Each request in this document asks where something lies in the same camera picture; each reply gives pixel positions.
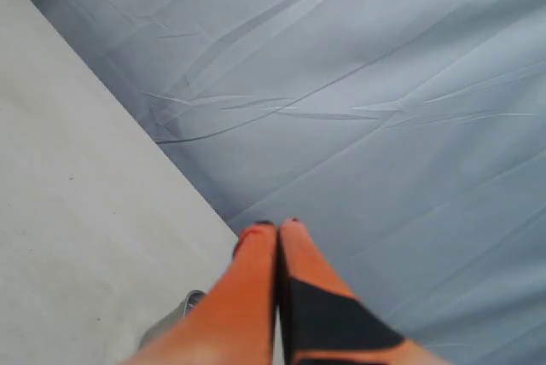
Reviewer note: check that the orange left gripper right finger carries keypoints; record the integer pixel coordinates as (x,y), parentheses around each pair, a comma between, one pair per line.
(322,319)

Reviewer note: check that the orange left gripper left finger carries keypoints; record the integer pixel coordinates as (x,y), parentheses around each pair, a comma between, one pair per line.
(235,322)

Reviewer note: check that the grey wrinkled backdrop cloth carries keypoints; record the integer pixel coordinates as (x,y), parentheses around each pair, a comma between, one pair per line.
(409,135)

